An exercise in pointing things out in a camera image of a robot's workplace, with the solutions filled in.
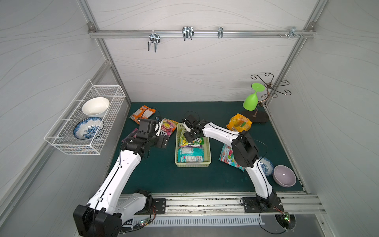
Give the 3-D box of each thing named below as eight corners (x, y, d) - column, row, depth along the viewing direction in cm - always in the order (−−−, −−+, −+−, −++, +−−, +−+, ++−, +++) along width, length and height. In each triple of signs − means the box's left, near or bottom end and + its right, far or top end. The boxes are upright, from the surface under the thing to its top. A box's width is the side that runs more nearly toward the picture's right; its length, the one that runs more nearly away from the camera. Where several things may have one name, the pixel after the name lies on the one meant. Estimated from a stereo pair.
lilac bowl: (274, 188, 79) (278, 186, 76) (267, 167, 86) (270, 164, 83) (295, 188, 79) (300, 186, 76) (287, 167, 87) (290, 164, 83)
